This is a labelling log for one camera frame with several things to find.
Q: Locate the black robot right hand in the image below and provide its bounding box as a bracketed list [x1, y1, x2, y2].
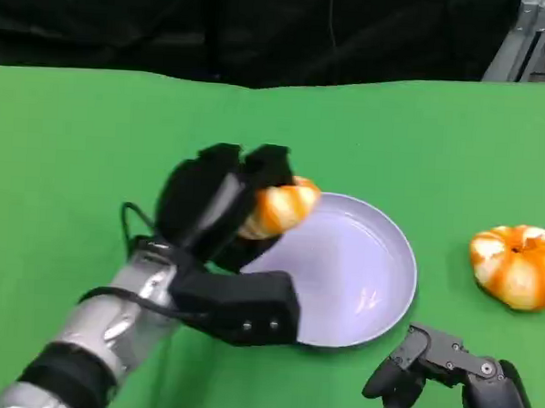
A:
[361, 320, 545, 408]

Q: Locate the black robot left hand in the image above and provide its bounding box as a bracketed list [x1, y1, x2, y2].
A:
[152, 138, 299, 279]

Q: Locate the orange white toy bread roll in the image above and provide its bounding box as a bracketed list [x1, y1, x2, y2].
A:
[466, 222, 545, 313]
[236, 173, 323, 244]

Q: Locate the green table cloth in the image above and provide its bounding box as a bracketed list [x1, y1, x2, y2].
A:
[0, 55, 545, 408]

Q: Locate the lilac plate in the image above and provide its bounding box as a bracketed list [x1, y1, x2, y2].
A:
[235, 187, 424, 353]

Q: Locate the black backdrop curtain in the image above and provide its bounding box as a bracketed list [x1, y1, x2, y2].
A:
[0, 0, 525, 103]

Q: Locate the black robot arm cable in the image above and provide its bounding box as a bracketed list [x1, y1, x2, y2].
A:
[117, 201, 162, 256]
[77, 285, 209, 324]

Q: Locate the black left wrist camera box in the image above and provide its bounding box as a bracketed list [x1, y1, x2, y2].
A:
[166, 266, 303, 350]

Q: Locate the thin hanging black cable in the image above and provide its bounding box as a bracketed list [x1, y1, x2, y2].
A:
[325, 0, 341, 48]

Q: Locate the grey metal frame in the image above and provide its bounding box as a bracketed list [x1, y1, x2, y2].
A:
[482, 0, 545, 85]

